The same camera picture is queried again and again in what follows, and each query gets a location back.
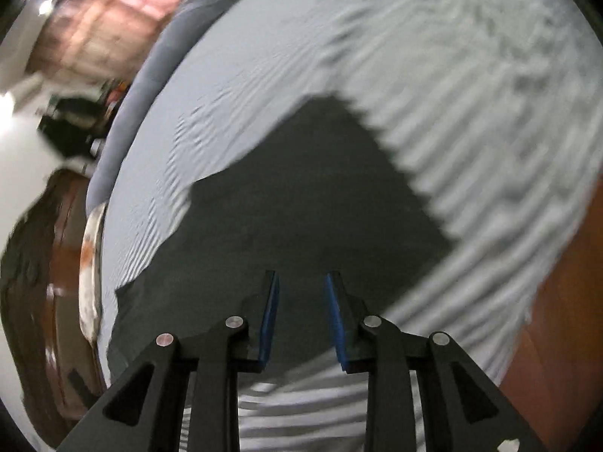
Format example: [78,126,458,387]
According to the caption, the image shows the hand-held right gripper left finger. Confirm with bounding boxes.
[57,270,281,452]

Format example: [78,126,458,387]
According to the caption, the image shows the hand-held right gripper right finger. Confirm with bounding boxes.
[324,270,549,452]

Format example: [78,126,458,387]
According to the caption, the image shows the dark grey denim pants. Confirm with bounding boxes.
[106,94,458,382]

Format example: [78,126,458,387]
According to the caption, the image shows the floral pillow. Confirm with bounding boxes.
[78,202,107,344]

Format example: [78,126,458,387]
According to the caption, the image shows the carved wooden headboard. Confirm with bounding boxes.
[0,169,109,429]

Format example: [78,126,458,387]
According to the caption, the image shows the rolled grey checked duvet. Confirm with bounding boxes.
[87,0,250,208]

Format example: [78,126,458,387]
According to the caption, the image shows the dark hanging clothes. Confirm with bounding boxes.
[40,96,102,158]

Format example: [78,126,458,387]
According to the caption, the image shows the grey white striped bed sheet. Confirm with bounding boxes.
[101,0,599,452]

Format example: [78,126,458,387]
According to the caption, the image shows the pink patterned curtain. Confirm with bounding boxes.
[28,0,189,81]

